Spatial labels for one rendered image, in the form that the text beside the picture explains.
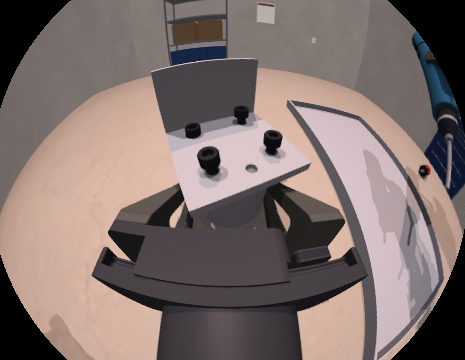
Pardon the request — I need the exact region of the dark blue electric screwdriver barrel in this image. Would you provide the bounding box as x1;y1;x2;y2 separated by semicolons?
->
412;32;460;190

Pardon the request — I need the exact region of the shallow grey rectangular tray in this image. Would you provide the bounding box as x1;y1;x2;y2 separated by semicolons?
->
287;99;445;360

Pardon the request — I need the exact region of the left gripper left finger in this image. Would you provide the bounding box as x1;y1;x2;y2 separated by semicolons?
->
115;183;194;229

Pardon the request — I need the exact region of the red screwdriver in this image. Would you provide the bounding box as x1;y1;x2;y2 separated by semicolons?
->
419;165;430;177

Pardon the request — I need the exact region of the black socket head screw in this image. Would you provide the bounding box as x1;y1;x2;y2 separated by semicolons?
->
185;123;201;139
197;146;221;176
263;130;283;155
234;106;249;125

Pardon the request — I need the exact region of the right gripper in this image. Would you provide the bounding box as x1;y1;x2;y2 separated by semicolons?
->
424;50;439;64

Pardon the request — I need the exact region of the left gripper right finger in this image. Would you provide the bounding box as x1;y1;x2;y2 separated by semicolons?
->
263;182;345;258

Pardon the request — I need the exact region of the grey l-shaped bracket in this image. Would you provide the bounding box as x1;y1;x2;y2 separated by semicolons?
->
151;58;312;218

